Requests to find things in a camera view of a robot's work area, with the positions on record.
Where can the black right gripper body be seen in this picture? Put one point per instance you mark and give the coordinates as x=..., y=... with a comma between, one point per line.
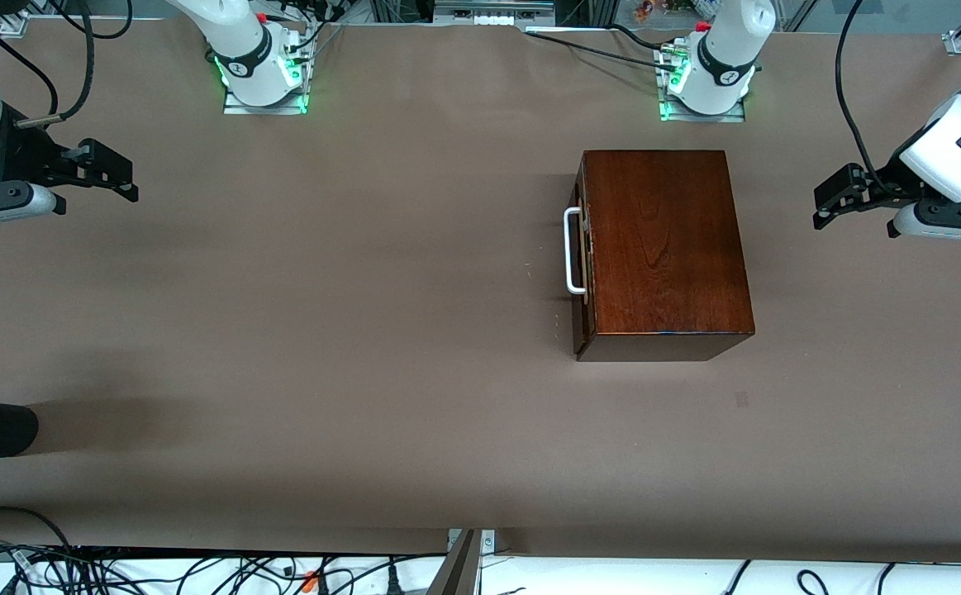
x=19, y=154

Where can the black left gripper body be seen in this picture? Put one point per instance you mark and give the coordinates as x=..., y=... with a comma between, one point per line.
x=883, y=186

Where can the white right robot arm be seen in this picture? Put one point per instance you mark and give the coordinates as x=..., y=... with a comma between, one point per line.
x=240, y=41

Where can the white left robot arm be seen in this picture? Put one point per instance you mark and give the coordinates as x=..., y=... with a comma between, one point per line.
x=732, y=41

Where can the dark brown wooden cabinet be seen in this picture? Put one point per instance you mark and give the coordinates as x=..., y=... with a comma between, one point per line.
x=662, y=248

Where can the small colourful figurines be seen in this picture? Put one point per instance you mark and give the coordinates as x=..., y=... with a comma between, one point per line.
x=645, y=10

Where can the grey power strip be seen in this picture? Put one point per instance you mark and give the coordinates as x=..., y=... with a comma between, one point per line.
x=488, y=12

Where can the orange connector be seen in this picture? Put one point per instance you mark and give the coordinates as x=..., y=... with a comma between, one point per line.
x=310, y=583

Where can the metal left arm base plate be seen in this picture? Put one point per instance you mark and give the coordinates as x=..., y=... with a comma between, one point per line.
x=699, y=118

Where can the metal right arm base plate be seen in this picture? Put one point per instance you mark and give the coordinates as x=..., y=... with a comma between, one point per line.
x=265, y=110

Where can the grey metal bracket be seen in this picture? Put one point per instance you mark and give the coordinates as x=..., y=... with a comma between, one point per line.
x=459, y=570

